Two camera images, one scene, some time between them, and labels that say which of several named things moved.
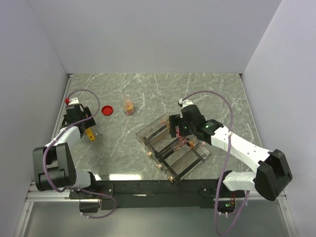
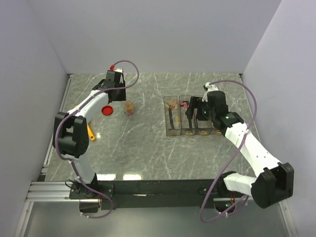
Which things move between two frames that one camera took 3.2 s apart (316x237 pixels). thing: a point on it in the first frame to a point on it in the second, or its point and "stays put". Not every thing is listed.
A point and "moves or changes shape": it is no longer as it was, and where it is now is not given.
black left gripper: (85, 112) to (122, 97)
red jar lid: (107, 110) stays put
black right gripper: (174, 121) to (195, 102)
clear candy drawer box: (177, 157) moves or changes shape
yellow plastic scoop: (90, 135) stays put
